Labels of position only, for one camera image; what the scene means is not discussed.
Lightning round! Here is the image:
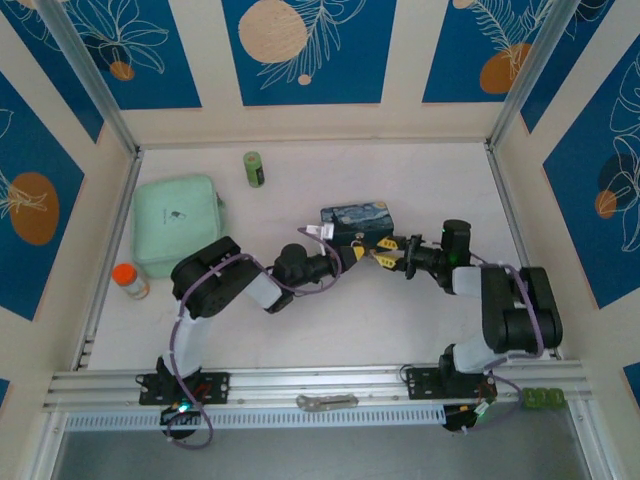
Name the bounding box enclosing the long aluminium mounting rail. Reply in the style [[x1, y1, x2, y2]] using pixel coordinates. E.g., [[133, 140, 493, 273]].
[[42, 360, 594, 412]]

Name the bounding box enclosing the mint green zip pouch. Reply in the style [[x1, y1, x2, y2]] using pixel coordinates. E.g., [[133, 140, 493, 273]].
[[130, 173, 226, 279]]

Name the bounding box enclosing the starry night print tin box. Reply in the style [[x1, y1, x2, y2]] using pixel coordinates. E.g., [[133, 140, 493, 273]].
[[319, 198, 397, 247]]

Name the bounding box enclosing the green cylindrical canister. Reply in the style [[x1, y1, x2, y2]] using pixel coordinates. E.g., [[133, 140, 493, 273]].
[[242, 151, 267, 189]]

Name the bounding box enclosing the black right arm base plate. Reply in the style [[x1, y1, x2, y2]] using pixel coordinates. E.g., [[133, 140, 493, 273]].
[[406, 367, 500, 401]]

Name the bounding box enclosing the orange capped small bottle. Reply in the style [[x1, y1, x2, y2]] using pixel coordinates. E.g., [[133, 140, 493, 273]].
[[111, 263, 150, 301]]

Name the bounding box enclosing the white slotted cable duct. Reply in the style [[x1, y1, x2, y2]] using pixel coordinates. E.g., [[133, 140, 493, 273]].
[[63, 405, 447, 432]]

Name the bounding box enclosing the silver metal bracket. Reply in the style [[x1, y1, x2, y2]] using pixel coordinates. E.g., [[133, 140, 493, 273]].
[[295, 393, 360, 413]]

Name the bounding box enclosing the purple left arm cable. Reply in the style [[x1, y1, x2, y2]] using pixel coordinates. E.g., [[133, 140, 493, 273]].
[[166, 225, 346, 451]]

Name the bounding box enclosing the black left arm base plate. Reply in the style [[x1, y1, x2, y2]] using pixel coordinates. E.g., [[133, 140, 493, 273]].
[[138, 371, 232, 406]]

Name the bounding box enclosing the aluminium table side rail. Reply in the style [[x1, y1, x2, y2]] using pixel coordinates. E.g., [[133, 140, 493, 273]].
[[484, 142, 564, 361], [72, 149, 144, 371]]

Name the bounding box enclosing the aluminium frame post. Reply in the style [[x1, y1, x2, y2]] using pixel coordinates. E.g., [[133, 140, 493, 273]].
[[37, 0, 141, 156], [487, 0, 586, 151]]

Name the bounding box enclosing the green terminal block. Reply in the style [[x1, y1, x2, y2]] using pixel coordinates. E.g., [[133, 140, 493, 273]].
[[522, 387, 566, 411]]

